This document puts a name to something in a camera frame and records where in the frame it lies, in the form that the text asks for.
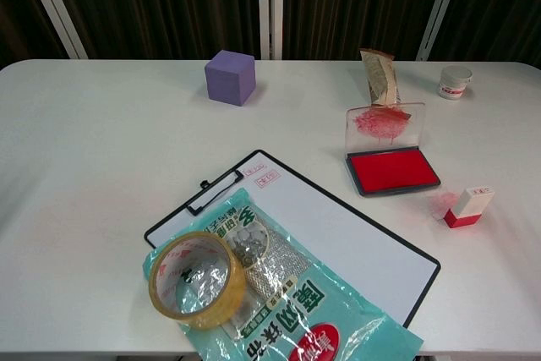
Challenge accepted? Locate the red and white stamp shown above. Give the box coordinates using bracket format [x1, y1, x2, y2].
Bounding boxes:
[443, 185, 495, 229]

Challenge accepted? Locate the black clipboard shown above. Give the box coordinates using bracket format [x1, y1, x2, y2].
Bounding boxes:
[144, 149, 442, 329]

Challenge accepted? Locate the purple foam cube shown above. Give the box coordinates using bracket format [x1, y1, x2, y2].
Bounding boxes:
[204, 49, 256, 107]

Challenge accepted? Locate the white paper sheet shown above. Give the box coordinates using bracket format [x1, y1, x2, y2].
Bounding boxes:
[150, 152, 439, 325]

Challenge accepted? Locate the red ink pad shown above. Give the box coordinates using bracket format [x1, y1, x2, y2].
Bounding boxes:
[344, 101, 442, 199]

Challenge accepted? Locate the brown snack bar wrapper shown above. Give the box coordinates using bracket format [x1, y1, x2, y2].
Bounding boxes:
[359, 47, 402, 107]

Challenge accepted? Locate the teal snack bag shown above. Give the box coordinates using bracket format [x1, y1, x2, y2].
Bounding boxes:
[141, 187, 425, 361]

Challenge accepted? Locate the clear packing tape roll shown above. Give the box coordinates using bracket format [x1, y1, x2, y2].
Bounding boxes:
[147, 231, 247, 331]

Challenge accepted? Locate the small white jar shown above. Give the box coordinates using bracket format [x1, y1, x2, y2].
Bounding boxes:
[436, 65, 473, 101]

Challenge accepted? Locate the white upright frame post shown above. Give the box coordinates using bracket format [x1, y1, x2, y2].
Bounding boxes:
[257, 0, 283, 60]

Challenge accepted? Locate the white slanted frame post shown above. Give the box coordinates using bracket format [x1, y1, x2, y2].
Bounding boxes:
[19, 0, 89, 60]
[416, 0, 468, 62]

